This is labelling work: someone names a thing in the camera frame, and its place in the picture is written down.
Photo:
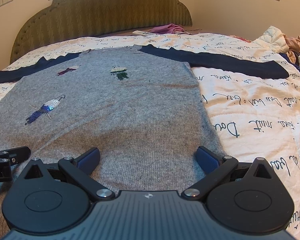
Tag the tan crumpled garment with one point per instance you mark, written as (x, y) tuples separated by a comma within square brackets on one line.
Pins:
[(293, 48)]

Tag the white puffy jacket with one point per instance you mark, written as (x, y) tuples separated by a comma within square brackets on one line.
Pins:
[(273, 39)]

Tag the olive green upholstered headboard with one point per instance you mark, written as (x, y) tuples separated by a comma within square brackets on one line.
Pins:
[(69, 19)]

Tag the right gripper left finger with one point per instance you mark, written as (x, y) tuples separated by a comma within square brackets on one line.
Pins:
[(78, 170)]

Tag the white remote control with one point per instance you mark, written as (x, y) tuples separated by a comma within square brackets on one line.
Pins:
[(142, 33)]

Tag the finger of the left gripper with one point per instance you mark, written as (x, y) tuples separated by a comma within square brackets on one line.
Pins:
[(15, 155)]

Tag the grey sweater navy sleeves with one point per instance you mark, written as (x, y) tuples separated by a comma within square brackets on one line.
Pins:
[(40, 204)]

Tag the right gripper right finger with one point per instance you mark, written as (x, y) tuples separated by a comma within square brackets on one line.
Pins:
[(217, 170)]

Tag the white script-print bed quilt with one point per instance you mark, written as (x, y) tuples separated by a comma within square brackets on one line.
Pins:
[(260, 109)]

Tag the purple garment by headboard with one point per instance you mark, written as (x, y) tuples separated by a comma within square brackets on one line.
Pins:
[(168, 29)]

